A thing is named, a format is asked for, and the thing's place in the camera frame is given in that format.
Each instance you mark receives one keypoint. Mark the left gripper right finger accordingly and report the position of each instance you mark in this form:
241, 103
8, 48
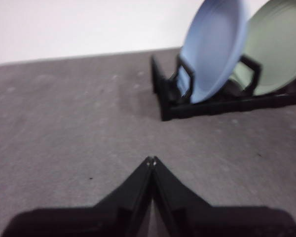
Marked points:
212, 222

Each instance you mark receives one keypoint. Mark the black plate rack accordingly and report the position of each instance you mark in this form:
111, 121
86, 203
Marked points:
177, 111

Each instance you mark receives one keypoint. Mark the blue round plate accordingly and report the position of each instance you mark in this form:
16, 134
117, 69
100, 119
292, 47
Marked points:
212, 49

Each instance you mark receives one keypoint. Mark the green round plate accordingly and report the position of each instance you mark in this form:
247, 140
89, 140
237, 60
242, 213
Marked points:
278, 49

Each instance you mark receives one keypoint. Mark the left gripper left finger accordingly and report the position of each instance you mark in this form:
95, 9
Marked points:
101, 222

